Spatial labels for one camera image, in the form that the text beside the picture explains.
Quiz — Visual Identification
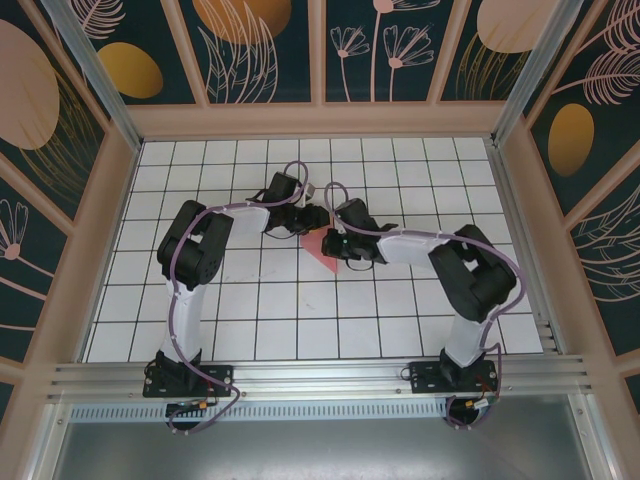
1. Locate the aluminium side rail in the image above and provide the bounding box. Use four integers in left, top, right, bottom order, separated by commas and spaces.
484, 139, 564, 356

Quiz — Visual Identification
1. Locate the grey metal sheet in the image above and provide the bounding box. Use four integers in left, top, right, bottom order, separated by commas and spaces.
47, 394, 616, 480

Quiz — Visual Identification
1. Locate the slotted grey cable duct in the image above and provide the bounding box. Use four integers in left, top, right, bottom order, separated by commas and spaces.
69, 402, 451, 422

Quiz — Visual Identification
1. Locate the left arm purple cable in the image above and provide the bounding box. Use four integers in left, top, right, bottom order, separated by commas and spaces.
142, 159, 314, 436

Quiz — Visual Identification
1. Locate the aluminium corner post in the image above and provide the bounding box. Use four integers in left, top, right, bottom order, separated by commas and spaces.
39, 0, 144, 151
491, 0, 572, 147

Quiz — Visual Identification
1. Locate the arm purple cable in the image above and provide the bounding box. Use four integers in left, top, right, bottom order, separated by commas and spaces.
323, 180, 526, 434
142, 159, 314, 436

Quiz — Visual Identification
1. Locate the long aluminium base rail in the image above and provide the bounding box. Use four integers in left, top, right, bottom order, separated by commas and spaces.
47, 354, 591, 401

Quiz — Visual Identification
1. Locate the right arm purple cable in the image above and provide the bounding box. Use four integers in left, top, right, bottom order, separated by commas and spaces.
323, 180, 526, 434

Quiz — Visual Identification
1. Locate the pink paper sheet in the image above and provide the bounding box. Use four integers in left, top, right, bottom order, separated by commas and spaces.
300, 228, 340, 275

